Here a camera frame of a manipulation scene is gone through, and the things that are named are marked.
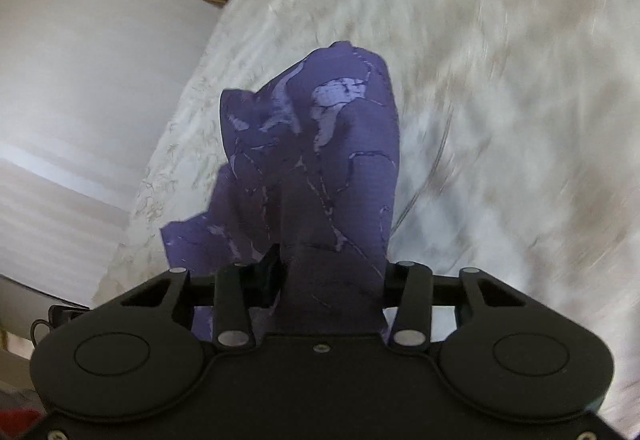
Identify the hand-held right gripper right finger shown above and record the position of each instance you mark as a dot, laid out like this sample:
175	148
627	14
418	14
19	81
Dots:
412	290

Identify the dark red cloth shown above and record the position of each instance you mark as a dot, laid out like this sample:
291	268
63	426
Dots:
17	422

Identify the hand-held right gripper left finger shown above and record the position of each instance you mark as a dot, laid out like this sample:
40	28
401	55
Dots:
272	280

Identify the purple patterned hooded jacket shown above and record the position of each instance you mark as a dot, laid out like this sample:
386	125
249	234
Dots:
330	180

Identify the bed with cream bedspread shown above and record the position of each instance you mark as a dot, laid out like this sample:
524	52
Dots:
500	120

